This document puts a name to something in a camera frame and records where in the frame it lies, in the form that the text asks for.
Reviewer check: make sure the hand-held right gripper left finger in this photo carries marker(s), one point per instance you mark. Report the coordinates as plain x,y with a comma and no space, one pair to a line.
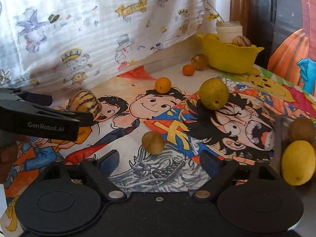
108,161

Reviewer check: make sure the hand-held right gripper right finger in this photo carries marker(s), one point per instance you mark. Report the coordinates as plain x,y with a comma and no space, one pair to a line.
209,163

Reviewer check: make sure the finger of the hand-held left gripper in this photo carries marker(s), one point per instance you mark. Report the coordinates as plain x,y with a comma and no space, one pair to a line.
32,97
85,119

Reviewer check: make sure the striped melon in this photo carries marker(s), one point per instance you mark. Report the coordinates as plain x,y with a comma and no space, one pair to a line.
242,41
84,102

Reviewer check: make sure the small brown fruit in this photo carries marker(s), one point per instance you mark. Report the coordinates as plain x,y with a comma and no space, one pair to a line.
152,142

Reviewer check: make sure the green mango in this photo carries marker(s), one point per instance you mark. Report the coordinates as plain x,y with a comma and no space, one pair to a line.
213,93

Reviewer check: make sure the metal tray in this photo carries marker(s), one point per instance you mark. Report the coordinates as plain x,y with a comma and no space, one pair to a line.
280,140

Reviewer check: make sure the yellow-orange kumquat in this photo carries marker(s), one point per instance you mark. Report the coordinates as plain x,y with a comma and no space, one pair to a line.
163,85

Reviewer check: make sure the yellow lemon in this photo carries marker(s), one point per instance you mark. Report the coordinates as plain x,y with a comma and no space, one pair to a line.
298,163

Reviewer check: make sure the small deep orange tangerine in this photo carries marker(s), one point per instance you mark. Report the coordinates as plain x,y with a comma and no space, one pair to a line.
188,70

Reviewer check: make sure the brown kiwi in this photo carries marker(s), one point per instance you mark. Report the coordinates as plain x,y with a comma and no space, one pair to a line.
302,129

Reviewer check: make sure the orange-brown round fruit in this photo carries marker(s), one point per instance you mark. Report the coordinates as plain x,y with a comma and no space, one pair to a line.
199,61

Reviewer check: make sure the person's left hand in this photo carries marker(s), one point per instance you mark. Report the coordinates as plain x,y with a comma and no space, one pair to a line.
9,160

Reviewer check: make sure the cartoon printed tablecloth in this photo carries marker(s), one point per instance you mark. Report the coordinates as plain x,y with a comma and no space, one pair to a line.
148,103

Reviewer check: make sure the white cartoon printed blanket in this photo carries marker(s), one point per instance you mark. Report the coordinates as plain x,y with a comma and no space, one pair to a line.
98,29

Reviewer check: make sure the yellow flower-shaped bowl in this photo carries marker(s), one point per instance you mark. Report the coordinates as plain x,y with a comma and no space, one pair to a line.
229,59

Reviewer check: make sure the white cup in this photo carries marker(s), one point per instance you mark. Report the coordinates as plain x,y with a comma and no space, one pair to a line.
229,30

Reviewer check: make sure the yellow flower twig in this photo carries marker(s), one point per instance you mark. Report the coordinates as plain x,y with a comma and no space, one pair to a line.
212,16

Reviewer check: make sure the black door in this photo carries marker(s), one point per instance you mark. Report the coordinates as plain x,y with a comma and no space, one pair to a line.
261,5

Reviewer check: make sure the wall poster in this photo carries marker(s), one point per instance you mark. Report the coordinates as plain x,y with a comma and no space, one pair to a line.
284,54

